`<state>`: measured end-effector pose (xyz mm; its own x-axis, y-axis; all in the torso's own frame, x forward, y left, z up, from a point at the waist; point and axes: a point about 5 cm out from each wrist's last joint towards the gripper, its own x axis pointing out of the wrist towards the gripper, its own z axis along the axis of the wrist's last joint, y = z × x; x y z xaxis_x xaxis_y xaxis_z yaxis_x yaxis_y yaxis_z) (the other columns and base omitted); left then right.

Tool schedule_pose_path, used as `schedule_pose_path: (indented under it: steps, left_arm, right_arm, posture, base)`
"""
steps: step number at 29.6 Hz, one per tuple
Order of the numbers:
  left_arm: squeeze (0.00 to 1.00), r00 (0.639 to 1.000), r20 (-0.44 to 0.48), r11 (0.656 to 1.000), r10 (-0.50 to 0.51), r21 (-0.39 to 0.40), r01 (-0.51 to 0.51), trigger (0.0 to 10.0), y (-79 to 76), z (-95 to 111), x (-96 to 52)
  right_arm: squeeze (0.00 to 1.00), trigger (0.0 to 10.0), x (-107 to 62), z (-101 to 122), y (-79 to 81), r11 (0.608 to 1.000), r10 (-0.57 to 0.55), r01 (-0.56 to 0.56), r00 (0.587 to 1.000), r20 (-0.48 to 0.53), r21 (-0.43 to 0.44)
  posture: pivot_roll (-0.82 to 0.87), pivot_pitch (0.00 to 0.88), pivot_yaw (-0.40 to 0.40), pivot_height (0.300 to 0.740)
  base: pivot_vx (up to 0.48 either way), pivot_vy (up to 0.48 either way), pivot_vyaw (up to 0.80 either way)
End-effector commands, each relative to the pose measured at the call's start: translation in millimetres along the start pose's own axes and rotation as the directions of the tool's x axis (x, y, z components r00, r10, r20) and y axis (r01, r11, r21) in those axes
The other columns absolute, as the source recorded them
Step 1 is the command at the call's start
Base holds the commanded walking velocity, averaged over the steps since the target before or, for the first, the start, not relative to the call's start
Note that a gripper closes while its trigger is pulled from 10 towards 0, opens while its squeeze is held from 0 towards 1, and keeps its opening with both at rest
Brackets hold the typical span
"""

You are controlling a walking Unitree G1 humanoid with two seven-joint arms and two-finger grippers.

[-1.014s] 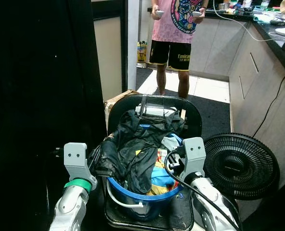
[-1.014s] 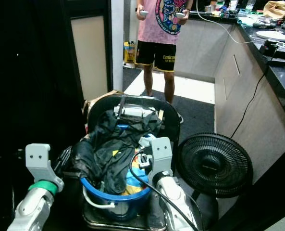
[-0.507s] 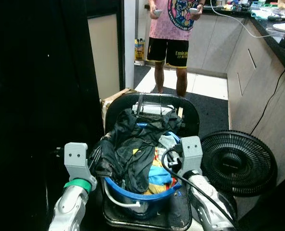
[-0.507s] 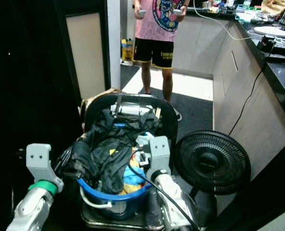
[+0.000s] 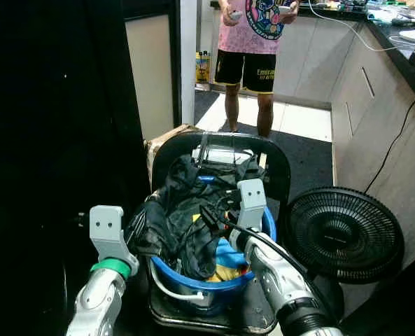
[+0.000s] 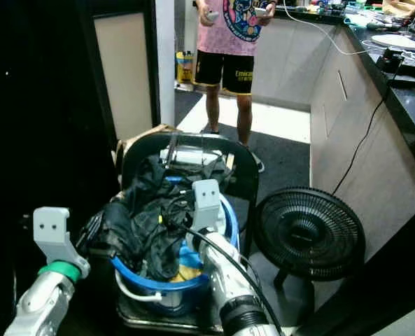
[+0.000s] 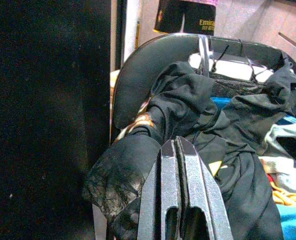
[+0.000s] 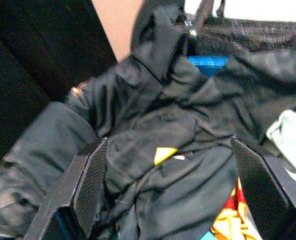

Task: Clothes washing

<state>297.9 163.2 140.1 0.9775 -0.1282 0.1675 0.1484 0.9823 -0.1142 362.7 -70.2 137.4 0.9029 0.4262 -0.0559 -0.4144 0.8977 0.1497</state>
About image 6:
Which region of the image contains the brown cardboard box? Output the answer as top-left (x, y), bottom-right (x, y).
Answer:
top-left (116, 124), bottom-right (176, 169)

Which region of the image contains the thin white cable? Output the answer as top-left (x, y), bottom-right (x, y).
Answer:
top-left (281, 3), bottom-right (376, 41)

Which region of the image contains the thin black hanging cable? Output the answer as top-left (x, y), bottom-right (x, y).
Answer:
top-left (333, 98), bottom-right (386, 197)

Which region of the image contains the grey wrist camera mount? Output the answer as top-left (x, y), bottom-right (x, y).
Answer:
top-left (190, 178), bottom-right (225, 242)
top-left (32, 206), bottom-right (90, 279)

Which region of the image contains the black plastic chair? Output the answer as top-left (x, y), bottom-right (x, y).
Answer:
top-left (120, 132), bottom-right (261, 334)

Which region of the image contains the black floor fan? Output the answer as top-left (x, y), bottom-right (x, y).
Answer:
top-left (253, 185), bottom-right (367, 323)

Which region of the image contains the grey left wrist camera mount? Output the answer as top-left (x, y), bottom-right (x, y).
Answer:
top-left (32, 206), bottom-right (90, 279)

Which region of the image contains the beige cabinet with black counter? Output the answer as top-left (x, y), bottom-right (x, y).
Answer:
top-left (249, 0), bottom-right (415, 281)

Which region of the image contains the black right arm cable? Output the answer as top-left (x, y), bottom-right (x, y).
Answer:
top-left (169, 210), bottom-right (267, 330)

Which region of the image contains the thick white cord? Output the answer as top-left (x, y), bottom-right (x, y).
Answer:
top-left (115, 269), bottom-right (166, 303)

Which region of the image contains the black garment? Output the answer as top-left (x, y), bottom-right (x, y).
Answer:
top-left (85, 154), bottom-right (229, 281)

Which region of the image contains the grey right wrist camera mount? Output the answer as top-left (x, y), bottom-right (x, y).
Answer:
top-left (190, 178), bottom-right (225, 242)

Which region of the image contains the blue plastic basin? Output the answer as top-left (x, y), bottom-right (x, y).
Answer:
top-left (111, 192), bottom-right (239, 317)

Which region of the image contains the person in pink shirt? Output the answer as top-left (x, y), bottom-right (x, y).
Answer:
top-left (193, 0), bottom-right (281, 173)

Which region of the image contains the white plastic item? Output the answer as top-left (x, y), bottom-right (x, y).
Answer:
top-left (165, 146), bottom-right (233, 169)

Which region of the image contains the beige door with black frame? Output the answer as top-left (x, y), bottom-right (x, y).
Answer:
top-left (92, 0), bottom-right (159, 151)

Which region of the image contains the yellow bottle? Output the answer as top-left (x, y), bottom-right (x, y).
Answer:
top-left (185, 50), bottom-right (195, 85)
top-left (176, 50), bottom-right (185, 85)

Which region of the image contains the white plate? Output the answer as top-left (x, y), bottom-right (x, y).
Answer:
top-left (372, 34), bottom-right (415, 51)

